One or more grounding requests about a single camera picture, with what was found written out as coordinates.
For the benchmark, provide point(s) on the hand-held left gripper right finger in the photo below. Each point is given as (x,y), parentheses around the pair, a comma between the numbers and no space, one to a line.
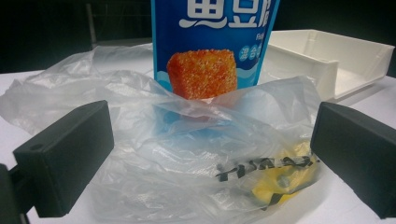
(355,149)

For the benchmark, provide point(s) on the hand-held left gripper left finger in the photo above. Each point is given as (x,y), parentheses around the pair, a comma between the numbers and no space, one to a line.
(65,155)

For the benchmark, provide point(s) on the yellow packet with black print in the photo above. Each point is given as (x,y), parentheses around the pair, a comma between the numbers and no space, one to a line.
(286,180)

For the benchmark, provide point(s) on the clear plastic bag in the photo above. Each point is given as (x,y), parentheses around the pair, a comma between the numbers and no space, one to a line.
(162,168)

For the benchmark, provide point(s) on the blue snack packet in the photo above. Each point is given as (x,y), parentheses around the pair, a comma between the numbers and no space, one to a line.
(208,40)

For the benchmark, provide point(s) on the white plastic tray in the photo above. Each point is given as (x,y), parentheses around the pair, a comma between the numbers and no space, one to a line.
(339,62)

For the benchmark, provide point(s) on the metal stand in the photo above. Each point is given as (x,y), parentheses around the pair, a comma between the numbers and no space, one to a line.
(91,25)

